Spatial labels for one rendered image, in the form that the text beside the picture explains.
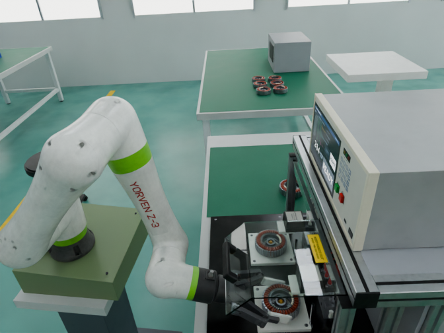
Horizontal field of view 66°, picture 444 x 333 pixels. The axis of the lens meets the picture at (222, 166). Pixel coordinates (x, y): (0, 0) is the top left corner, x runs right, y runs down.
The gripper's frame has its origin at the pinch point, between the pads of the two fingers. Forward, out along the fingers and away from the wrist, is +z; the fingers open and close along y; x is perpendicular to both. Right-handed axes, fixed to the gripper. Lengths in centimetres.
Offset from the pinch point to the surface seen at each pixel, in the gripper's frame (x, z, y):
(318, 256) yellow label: -26.5, -2.3, -7.2
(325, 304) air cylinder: -5.6, 10.9, -2.8
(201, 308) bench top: 13.9, -20.6, 2.5
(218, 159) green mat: 12, -16, 93
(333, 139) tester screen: -48.2, -3.6, 11.5
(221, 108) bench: 12, -15, 164
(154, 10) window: 17, -113, 472
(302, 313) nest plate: 0.4, 6.7, -2.6
